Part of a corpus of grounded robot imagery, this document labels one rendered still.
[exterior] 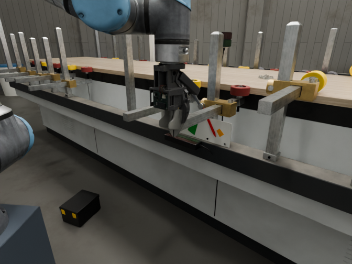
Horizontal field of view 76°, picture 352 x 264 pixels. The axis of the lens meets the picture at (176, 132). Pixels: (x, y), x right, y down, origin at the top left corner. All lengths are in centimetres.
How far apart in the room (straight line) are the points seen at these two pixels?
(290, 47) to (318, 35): 489
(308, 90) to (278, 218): 69
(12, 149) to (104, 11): 53
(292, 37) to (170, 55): 36
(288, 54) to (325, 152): 44
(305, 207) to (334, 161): 23
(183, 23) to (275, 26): 479
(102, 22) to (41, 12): 567
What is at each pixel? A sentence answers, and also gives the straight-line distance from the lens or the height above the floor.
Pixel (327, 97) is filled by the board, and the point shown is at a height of 90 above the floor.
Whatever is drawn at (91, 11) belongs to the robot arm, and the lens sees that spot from 46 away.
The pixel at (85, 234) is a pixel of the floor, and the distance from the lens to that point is 159.
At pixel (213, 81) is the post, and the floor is 94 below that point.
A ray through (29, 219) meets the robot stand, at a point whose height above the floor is 59.
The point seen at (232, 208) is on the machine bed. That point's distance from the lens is 133.
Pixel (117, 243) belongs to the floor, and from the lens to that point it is 148.
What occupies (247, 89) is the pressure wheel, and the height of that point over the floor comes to 90.
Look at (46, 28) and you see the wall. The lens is 607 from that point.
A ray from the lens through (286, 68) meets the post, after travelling 76.
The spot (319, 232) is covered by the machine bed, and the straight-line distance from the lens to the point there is 121.
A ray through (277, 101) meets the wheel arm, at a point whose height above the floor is 96.
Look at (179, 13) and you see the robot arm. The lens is 58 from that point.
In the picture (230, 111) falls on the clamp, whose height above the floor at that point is 84.
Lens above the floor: 108
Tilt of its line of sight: 22 degrees down
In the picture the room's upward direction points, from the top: straight up
